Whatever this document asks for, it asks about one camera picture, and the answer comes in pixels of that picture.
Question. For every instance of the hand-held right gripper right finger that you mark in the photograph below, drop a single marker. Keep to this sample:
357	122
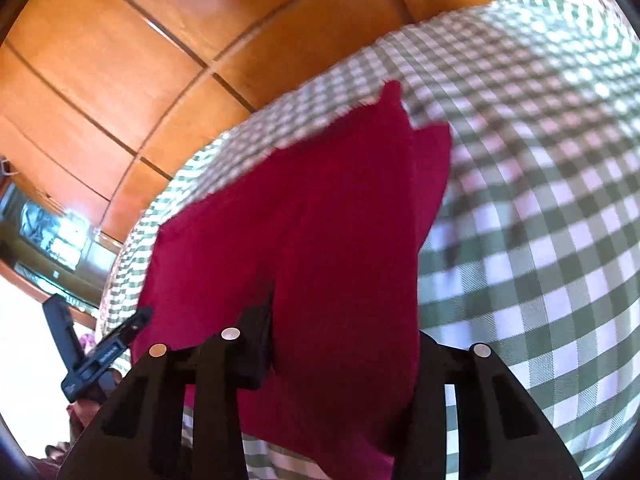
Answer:
430	375

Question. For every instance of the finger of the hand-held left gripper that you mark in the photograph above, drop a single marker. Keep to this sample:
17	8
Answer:
60	325
127	327

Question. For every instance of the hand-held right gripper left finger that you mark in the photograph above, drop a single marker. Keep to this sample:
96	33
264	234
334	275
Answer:
256	350

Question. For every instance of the red sweater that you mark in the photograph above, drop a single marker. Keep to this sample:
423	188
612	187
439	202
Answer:
325	235

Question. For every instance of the person's left hand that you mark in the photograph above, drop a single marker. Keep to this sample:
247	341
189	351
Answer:
84	417

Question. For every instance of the dark framed glass window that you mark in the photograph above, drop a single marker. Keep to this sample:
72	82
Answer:
50	240

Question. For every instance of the green checked blanket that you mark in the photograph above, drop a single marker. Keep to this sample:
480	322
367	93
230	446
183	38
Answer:
525	185

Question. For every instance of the wooden panelled wardrobe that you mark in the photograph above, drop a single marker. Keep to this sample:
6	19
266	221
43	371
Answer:
125	60

